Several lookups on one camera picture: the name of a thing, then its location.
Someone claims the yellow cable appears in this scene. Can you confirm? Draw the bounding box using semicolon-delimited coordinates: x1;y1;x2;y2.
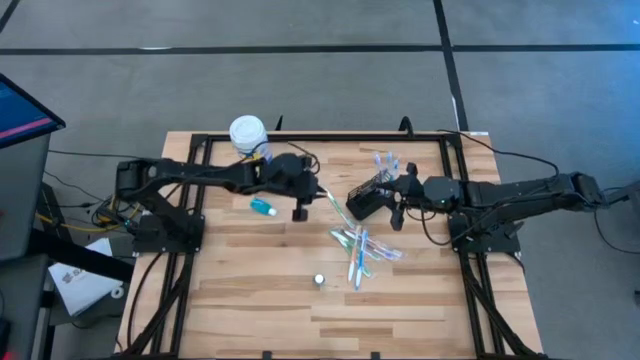
34;212;124;234

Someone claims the orange toothbrush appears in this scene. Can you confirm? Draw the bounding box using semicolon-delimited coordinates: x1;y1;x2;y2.
347;227;361;283

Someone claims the black aluminium table frame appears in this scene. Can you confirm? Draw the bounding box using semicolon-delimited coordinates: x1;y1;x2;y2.
113;130;546;360

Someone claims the Lysol disinfecting wipes canister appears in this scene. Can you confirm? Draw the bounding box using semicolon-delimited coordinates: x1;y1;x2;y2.
228;114;275;166

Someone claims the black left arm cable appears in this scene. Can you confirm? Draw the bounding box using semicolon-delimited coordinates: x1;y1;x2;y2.
234;141;322;176

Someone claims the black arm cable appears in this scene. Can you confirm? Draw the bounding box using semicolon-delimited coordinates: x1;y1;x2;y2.
435;128;561;178
234;141;322;176

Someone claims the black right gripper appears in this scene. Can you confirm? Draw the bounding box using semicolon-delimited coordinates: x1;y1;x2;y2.
375;162;426;232

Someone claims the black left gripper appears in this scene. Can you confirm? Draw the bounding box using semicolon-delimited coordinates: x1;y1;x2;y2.
275;155;327;223

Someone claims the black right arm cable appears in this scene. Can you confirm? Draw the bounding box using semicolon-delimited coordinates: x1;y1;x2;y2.
435;128;561;178

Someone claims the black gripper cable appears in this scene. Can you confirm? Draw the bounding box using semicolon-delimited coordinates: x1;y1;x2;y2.
407;207;454;247

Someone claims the black floor cable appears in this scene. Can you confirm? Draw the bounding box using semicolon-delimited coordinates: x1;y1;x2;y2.
47;149;162;163
593;186;640;256

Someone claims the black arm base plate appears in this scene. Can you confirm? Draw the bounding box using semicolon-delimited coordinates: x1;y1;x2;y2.
132;214;205;254
449;214;521;254

